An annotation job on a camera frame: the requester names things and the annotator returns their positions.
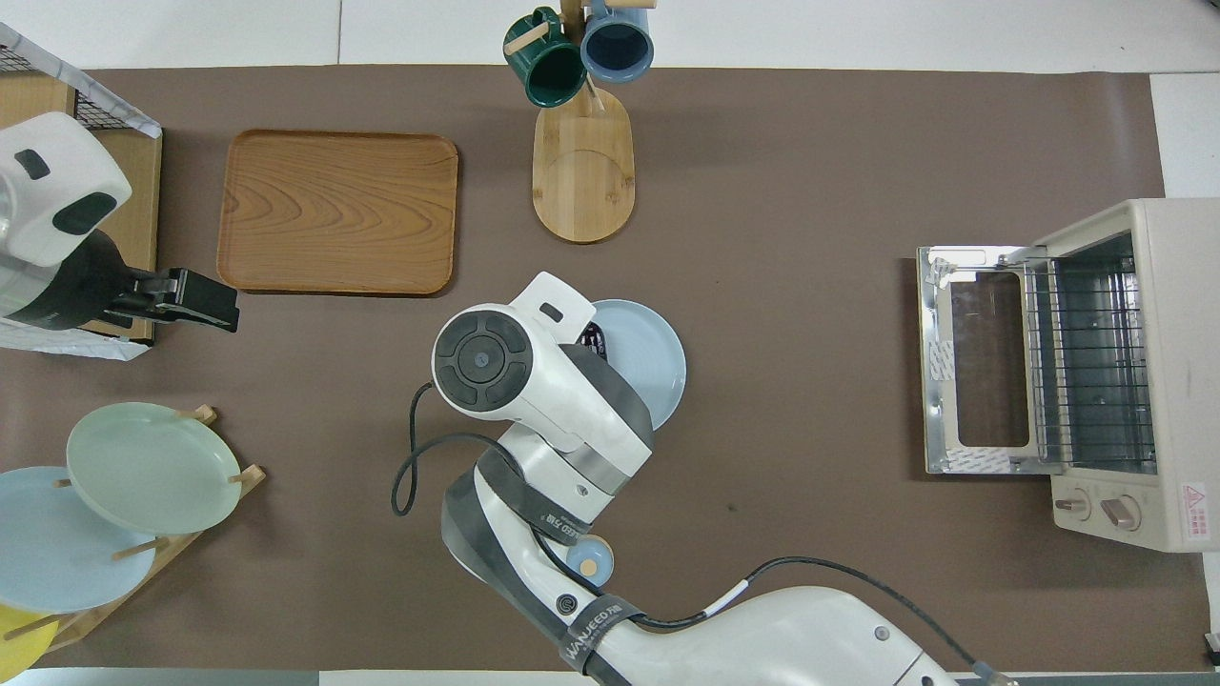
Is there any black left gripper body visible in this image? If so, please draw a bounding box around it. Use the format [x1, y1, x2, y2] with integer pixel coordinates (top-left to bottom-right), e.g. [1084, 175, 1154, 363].
[17, 229, 144, 330]

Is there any light blue ringed plate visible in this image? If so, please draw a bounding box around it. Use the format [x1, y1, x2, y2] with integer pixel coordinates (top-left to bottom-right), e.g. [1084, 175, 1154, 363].
[581, 299, 687, 432]

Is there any beige toaster oven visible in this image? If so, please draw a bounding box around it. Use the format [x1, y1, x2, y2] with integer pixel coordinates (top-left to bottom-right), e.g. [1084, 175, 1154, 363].
[917, 197, 1220, 554]

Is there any wooden serving tray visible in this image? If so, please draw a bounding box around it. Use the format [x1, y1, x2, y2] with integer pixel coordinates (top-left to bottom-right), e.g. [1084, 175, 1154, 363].
[216, 129, 460, 296]

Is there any pale green plate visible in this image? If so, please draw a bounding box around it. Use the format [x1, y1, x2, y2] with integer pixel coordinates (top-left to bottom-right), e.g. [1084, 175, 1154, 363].
[66, 401, 243, 536]

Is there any wooden plate rack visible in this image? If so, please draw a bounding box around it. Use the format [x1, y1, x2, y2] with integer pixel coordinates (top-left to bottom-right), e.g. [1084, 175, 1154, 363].
[0, 404, 268, 656]

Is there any pale blue plate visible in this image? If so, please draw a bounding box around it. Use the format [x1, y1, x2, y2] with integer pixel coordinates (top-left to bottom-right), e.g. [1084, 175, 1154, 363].
[0, 465, 158, 615]

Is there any brown table mat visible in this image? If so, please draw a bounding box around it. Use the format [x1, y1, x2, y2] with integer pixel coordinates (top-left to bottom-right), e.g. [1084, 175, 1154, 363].
[0, 65, 1210, 673]

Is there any yellow plate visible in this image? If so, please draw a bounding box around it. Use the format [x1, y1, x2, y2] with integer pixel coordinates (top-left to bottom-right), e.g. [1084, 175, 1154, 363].
[0, 603, 60, 679]

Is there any wooden mug tree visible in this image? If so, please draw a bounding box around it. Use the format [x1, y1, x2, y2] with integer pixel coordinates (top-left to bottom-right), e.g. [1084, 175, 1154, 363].
[503, 0, 659, 245]

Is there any dark green mug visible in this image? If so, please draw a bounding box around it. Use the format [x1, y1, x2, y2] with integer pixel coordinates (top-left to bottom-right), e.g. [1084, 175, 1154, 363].
[503, 8, 588, 109]

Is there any blue mug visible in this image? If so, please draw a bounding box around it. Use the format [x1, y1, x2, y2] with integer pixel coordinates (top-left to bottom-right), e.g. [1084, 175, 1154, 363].
[579, 0, 656, 85]

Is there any black wire basket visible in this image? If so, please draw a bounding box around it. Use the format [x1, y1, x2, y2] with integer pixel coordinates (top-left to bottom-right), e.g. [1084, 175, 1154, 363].
[0, 21, 163, 361]

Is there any metal oven wire rack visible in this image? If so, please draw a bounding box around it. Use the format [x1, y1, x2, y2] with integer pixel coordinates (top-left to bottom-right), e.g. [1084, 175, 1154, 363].
[1025, 255, 1159, 468]

